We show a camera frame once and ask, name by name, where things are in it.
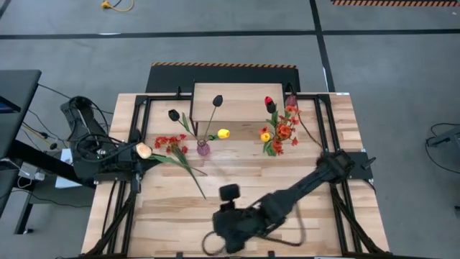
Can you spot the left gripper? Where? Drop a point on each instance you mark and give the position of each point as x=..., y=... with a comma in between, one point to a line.
x=122, y=158

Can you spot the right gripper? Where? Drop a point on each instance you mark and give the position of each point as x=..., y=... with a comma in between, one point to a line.
x=237, y=223

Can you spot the cream artificial tulip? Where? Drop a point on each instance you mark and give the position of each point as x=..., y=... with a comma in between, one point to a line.
x=143, y=150

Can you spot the purple glass vase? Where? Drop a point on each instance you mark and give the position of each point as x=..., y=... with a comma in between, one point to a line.
x=203, y=149

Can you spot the green glass vase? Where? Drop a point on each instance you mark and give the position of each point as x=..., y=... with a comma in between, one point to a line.
x=269, y=150

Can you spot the yellow artificial tulip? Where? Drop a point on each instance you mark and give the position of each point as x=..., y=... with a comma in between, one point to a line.
x=265, y=137
x=223, y=133

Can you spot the thin-stemmed black tulip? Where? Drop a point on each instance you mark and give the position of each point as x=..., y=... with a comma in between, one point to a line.
x=217, y=100

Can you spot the orange artificial flower bunch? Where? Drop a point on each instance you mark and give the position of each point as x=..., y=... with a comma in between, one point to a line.
x=284, y=130

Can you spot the dark red artificial tulip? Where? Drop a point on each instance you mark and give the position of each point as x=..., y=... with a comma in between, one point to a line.
x=291, y=100

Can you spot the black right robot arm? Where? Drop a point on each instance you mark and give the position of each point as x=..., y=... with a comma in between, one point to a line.
x=309, y=180

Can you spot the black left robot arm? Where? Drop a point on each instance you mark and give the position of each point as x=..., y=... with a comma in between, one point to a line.
x=82, y=122

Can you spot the wooden shelf with black legs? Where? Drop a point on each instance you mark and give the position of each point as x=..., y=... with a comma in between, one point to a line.
x=244, y=100

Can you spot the red artificial flower bunch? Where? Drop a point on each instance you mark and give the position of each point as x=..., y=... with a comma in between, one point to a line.
x=172, y=140

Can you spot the white printed paper sheet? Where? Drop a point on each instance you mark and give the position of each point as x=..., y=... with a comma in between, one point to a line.
x=68, y=182

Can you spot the black hazard-striped floor mat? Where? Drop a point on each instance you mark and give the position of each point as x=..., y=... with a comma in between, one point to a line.
x=172, y=77

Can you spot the white power adapter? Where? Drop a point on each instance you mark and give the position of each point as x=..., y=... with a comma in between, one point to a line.
x=28, y=171

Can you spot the black floor tape line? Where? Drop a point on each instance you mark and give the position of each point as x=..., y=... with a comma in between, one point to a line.
x=320, y=43
x=143, y=35

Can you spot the black desk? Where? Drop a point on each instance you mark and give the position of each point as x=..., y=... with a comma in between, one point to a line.
x=18, y=86

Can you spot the black laptop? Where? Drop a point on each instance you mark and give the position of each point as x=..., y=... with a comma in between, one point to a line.
x=7, y=106

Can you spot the grey metal stand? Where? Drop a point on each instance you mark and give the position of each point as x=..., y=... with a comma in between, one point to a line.
x=447, y=138

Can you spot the hazard-striped floor tape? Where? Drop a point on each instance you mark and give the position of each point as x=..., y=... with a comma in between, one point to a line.
x=395, y=3

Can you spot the black aluminium table frame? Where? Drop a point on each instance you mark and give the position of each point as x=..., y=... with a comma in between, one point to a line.
x=141, y=99

